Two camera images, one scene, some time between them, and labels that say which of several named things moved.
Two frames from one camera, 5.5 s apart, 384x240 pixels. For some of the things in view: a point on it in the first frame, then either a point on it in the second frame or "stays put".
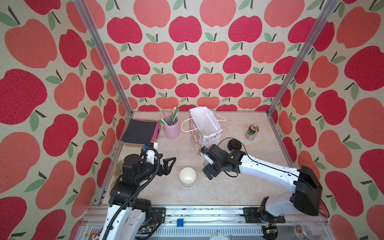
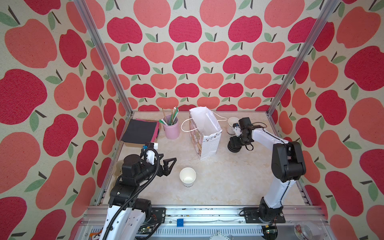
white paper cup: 205,163 → 231,121
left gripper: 160,171 stays put
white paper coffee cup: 187,176 stays put
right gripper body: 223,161 → 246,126
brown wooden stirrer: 166,121 stays put
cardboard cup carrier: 117,171 stays put
